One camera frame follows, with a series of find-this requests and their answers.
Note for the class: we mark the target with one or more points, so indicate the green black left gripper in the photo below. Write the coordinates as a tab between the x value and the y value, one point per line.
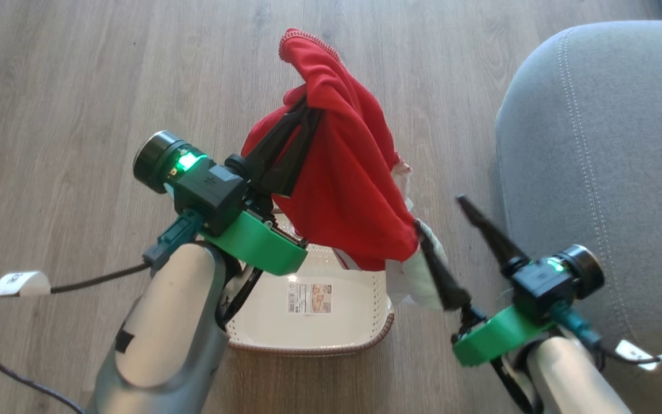
256	244

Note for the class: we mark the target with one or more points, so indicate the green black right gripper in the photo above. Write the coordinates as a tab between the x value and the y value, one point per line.
497	339

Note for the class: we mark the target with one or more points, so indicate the red and white garment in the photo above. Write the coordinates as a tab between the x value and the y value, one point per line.
348	190

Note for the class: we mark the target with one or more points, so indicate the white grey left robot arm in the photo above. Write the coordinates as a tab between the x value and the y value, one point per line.
164	333

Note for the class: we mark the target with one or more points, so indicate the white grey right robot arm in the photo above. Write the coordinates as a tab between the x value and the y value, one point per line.
572	379

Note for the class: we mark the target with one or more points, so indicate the white plastic laundry basket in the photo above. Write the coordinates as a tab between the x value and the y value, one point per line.
319	333

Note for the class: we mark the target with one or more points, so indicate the printed paper sticker label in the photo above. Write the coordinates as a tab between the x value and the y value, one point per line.
310	298

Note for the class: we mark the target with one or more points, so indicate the grey fabric sofa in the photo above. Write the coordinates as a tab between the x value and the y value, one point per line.
607	172

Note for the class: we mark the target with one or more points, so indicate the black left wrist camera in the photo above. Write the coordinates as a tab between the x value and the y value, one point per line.
204	178

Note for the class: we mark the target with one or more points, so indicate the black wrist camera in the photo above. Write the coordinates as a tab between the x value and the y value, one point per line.
555	282
204	178

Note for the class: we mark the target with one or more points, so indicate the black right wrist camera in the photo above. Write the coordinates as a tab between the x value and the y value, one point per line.
555	282

